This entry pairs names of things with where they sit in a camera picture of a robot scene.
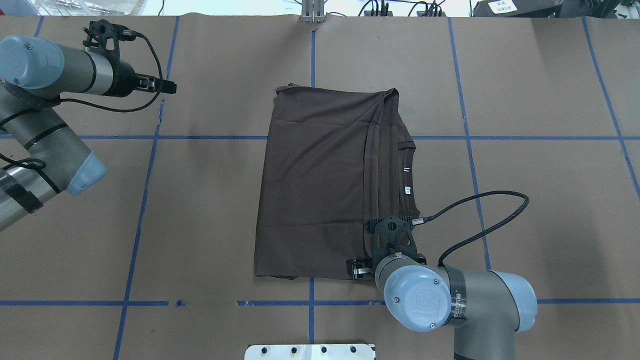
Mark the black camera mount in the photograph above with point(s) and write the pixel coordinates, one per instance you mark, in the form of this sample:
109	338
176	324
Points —
391	235
103	37

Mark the white pedestal column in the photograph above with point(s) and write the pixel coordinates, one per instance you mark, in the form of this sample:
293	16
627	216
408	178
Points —
327	351

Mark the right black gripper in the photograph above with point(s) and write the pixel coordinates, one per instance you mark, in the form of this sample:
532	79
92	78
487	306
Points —
358	268

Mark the clear acrylic rack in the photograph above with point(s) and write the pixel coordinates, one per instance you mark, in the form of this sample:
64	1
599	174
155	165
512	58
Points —
88	7

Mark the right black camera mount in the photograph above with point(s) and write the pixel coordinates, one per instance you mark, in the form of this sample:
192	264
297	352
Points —
391	235

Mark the black box with label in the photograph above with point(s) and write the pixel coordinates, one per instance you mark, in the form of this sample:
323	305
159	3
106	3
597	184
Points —
516	8

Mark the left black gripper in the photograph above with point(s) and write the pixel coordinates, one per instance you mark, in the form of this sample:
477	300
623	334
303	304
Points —
124	83

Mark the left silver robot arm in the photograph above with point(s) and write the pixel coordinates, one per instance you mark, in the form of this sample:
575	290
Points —
34	74

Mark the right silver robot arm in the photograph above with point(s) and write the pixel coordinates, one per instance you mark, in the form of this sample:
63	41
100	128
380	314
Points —
486	309

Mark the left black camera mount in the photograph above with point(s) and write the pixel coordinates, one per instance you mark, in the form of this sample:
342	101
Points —
103	37

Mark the brown t-shirt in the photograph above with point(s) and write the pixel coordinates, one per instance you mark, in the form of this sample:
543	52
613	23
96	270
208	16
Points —
333	160

